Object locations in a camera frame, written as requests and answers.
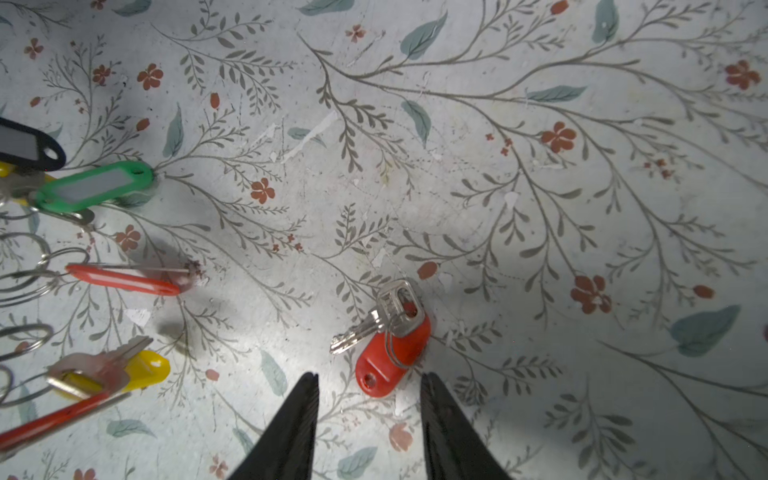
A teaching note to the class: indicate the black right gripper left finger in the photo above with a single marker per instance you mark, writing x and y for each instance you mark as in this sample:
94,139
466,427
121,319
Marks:
286,448

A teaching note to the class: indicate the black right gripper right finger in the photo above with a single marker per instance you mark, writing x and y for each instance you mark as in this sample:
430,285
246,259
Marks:
452,448

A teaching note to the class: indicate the red tag key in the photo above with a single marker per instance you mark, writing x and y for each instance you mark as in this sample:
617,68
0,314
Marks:
398,329

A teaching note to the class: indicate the large keyring with keys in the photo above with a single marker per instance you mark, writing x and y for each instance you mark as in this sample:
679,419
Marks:
34,284

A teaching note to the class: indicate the yellow key tag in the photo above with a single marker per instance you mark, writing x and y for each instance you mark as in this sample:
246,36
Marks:
129,367

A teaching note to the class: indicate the red flat key tag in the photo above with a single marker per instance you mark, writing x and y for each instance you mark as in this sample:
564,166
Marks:
157,281

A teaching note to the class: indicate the green key tag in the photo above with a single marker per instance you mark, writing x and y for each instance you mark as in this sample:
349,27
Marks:
93,187

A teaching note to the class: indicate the black key tag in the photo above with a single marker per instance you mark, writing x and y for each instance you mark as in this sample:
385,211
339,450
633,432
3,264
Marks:
26,147

